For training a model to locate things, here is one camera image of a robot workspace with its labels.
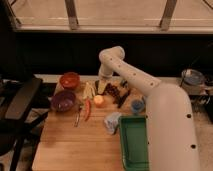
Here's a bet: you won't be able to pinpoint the yellow gripper fingers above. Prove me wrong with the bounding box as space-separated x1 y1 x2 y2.
98 80 107 94

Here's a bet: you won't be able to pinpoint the black eraser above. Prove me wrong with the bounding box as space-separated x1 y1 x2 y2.
95 80 99 94

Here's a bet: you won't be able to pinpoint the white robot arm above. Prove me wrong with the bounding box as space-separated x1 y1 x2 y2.
99 46 200 171

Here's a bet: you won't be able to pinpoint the green plastic tray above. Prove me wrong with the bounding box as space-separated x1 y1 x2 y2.
119 116 149 171

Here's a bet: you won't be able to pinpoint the yellow banana toy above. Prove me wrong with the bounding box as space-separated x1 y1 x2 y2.
83 82 96 99

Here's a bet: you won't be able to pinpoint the orange yellow fruit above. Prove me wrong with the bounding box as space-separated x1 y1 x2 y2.
93 95 105 107

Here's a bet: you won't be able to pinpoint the small dark can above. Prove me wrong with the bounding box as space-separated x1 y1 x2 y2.
120 80 128 88

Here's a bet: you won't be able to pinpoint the red chili pepper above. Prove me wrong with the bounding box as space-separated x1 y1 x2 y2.
84 99 91 121

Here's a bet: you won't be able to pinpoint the red bowl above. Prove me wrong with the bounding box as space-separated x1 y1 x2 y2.
59 72 80 89

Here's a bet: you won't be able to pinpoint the crumpled blue cloth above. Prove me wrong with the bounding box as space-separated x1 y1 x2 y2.
104 112 121 135

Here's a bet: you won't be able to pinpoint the blue cup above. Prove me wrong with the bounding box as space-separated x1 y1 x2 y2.
131 100 145 115

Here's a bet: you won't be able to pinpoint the purple bowl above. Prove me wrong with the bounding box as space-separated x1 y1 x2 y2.
51 90 76 112

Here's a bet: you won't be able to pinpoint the metal bowl on shelf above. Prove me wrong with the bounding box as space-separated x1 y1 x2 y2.
181 69 205 86

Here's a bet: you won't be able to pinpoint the black chair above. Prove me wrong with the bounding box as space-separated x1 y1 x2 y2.
0 77 48 171

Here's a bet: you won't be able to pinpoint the black handled brush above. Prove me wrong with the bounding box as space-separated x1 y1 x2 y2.
117 90 131 108

